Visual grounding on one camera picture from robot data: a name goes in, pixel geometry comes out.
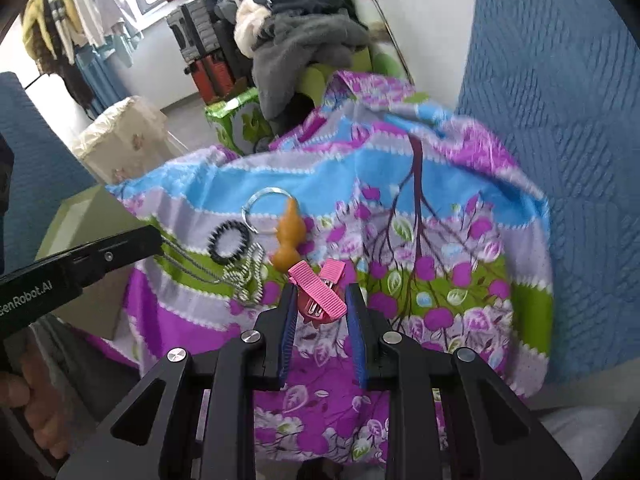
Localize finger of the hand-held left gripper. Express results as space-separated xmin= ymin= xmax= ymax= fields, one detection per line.
xmin=35 ymin=225 xmax=163 ymax=293

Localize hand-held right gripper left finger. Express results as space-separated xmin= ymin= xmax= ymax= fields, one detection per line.
xmin=55 ymin=282 xmax=299 ymax=480

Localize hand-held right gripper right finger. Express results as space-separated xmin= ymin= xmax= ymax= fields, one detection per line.
xmin=344 ymin=282 xmax=583 ymax=480

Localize green cardboard gift box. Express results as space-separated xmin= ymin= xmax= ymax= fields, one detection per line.
xmin=35 ymin=185 xmax=161 ymax=341

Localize pink hair clip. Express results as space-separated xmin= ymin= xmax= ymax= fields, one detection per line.
xmin=287 ymin=259 xmax=348 ymax=323

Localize silver chain necklace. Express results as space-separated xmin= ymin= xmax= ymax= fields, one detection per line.
xmin=160 ymin=240 xmax=267 ymax=306

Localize person's left hand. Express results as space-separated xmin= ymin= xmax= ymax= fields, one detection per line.
xmin=0 ymin=340 xmax=71 ymax=461

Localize orange gourd pendant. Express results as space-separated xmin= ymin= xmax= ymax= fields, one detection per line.
xmin=270 ymin=197 xmax=306 ymax=268

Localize white fabric hamper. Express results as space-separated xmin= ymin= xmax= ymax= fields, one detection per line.
xmin=72 ymin=96 xmax=168 ymax=186

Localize floral purple blue blanket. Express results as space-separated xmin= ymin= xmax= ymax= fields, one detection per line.
xmin=85 ymin=70 xmax=556 ymax=466

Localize small blue quilted cushion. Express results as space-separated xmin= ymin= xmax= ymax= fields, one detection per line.
xmin=0 ymin=71 xmax=98 ymax=271

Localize silver bangle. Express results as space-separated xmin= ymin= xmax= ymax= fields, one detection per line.
xmin=241 ymin=187 xmax=292 ymax=234

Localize green printed cardboard box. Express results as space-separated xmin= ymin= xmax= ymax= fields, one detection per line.
xmin=205 ymin=87 xmax=273 ymax=156

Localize red suitcase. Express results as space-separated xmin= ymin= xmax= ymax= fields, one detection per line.
xmin=187 ymin=55 xmax=236 ymax=102

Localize black suitcase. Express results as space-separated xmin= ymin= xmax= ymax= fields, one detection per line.
xmin=215 ymin=2 xmax=256 ymax=86

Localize grey suitcase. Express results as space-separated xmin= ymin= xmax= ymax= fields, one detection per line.
xmin=167 ymin=0 xmax=221 ymax=63

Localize yellow hanging jacket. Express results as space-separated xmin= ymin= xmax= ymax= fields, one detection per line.
xmin=22 ymin=0 xmax=76 ymax=61

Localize white hanging shirts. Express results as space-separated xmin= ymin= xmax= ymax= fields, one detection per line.
xmin=65 ymin=0 xmax=142 ymax=67

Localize white fluffy garment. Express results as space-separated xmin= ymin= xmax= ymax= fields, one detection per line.
xmin=235 ymin=0 xmax=273 ymax=58

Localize grey fleece garment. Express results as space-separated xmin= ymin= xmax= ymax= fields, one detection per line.
xmin=252 ymin=12 xmax=371 ymax=121

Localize green stool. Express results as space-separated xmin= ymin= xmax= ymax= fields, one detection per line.
xmin=300 ymin=60 xmax=376 ymax=106

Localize leaning picture board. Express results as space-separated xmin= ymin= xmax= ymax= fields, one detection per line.
xmin=355 ymin=0 xmax=416 ymax=86

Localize large blue quilted cushion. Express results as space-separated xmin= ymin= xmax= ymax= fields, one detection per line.
xmin=455 ymin=0 xmax=640 ymax=401

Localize black spiral hair tie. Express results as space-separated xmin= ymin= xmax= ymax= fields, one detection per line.
xmin=207 ymin=220 xmax=251 ymax=264

